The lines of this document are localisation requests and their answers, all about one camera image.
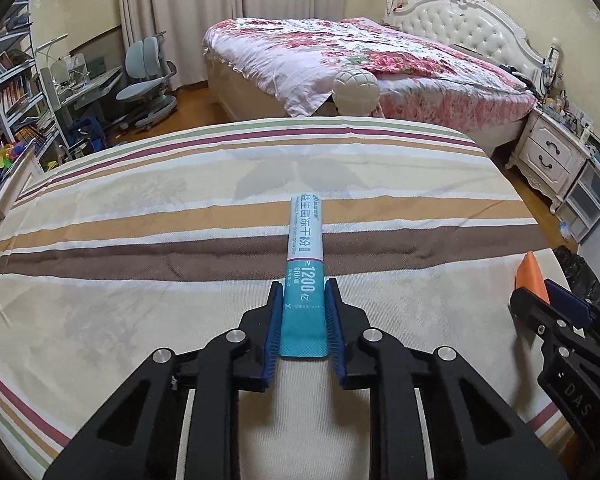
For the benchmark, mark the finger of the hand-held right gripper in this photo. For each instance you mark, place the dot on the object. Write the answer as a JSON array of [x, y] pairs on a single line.
[[530, 310], [570, 305]]

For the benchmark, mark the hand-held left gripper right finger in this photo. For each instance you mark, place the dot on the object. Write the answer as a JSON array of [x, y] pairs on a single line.
[[336, 330]]

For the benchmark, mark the bookshelf with books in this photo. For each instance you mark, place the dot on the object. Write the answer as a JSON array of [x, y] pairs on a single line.
[[15, 80]]

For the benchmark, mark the bed with floral quilt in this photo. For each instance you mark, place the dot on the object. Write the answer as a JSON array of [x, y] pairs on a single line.
[[330, 55]]

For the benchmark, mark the study desk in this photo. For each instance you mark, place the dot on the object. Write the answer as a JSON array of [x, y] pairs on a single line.
[[90, 87]]

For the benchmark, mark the grey-blue desk chair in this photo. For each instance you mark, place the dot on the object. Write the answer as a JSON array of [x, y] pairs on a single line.
[[147, 80]]

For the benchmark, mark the plastic drawer unit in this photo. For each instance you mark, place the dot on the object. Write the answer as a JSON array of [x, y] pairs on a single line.
[[587, 195]]

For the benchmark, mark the striped tablecloth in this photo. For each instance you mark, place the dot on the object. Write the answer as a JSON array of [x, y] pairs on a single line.
[[180, 240]]

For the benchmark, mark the white bed frame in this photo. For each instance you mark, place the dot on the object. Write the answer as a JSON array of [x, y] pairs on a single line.
[[230, 90]]

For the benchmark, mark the blue and white floor scrap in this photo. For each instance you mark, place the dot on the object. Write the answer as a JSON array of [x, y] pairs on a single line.
[[565, 229]]

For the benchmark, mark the black trash bag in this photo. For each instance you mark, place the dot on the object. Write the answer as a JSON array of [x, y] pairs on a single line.
[[577, 270]]

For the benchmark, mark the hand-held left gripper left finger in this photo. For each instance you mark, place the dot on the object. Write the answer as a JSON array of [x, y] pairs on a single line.
[[272, 330]]

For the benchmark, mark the pile of colourful toys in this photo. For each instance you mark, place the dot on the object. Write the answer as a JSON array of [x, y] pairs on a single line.
[[2, 165]]

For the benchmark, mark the nightstand clutter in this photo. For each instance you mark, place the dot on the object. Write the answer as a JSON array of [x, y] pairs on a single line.
[[575, 110]]

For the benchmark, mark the white nightstand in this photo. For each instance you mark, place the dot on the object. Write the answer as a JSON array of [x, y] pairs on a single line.
[[545, 155]]

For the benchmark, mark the blue stool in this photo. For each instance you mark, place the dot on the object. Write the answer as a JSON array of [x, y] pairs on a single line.
[[85, 135]]

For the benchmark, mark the orange wrapper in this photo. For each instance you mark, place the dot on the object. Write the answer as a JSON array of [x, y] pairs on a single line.
[[530, 275]]

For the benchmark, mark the white and teal sachet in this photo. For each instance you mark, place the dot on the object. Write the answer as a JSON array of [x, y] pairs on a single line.
[[305, 270]]

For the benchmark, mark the white tufted headboard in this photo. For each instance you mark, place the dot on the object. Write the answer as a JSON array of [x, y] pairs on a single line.
[[470, 25]]

